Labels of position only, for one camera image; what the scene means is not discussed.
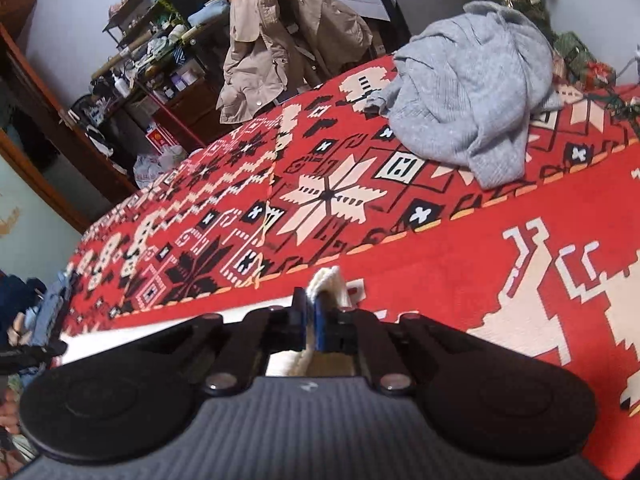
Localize person's left hand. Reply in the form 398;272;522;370
0;391;22;436

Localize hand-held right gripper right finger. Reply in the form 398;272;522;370
314;292;531;395

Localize pale glass panel gold lettering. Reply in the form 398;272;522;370
0;155;83;281

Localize white knit vest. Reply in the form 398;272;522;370
60;266;361;377

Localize dark wooden drawer cabinet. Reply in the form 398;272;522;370
150;77;236;148

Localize red broom handle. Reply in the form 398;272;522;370
134;79;207;150

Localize plain whitish plastic bag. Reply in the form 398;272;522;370
160;145;188;168

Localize grey shirt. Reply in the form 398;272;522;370
364;1;563;191

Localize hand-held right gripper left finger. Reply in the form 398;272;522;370
102;287;307;395

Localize white plastic bag red print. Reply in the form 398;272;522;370
134;155;166;183

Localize red and white box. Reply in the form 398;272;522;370
145;127;176;156

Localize beige jacket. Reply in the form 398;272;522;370
216;0;375;125

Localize light blue cloth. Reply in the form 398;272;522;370
187;0;232;28

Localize black desktop shelf rack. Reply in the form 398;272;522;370
102;0;173;53

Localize green wrapped gift box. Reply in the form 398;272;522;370
552;32;598;83

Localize red patterned blanket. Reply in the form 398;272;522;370
57;50;640;480

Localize blue jeans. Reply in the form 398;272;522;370
27;270;73;348

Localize brown wooden door frame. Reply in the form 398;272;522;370
0;0;138;233

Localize navy clothing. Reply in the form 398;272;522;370
0;275;48;318

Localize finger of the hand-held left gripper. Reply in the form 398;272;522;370
0;340;68;376

